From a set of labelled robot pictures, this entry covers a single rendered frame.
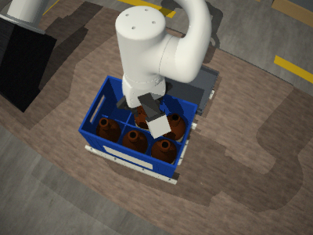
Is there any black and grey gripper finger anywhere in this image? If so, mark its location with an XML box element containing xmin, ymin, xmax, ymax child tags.
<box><xmin>154</xmin><ymin>82</ymin><xmax>173</xmax><ymax>108</ymax></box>
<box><xmin>116</xmin><ymin>96</ymin><xmax>138</xmax><ymax>117</ymax></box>

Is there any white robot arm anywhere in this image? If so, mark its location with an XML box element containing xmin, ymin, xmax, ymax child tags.
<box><xmin>0</xmin><ymin>0</ymin><xmax>212</xmax><ymax>139</ymax></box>

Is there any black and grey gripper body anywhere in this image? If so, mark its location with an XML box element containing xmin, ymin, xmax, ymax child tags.
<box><xmin>122</xmin><ymin>76</ymin><xmax>166</xmax><ymax>108</ymax></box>

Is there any blue crate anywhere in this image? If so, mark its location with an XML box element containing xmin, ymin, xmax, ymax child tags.
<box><xmin>86</xmin><ymin>81</ymin><xmax>198</xmax><ymax>178</ymax></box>

